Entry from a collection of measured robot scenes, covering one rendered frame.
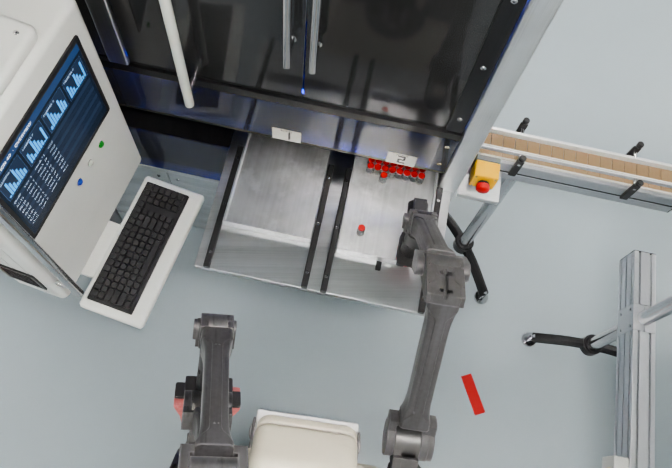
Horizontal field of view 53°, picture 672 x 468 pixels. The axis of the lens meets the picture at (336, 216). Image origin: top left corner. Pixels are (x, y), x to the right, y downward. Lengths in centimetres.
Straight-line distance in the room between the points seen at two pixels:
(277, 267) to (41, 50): 86
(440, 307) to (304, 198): 83
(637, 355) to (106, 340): 198
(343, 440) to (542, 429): 162
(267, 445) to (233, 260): 74
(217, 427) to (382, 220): 102
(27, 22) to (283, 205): 86
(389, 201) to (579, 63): 187
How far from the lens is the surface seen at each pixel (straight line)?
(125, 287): 204
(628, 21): 398
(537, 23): 145
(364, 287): 194
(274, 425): 141
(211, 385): 125
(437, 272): 132
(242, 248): 197
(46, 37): 157
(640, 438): 246
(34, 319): 299
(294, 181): 205
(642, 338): 254
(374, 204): 204
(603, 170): 220
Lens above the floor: 273
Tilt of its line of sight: 67 degrees down
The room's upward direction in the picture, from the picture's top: 10 degrees clockwise
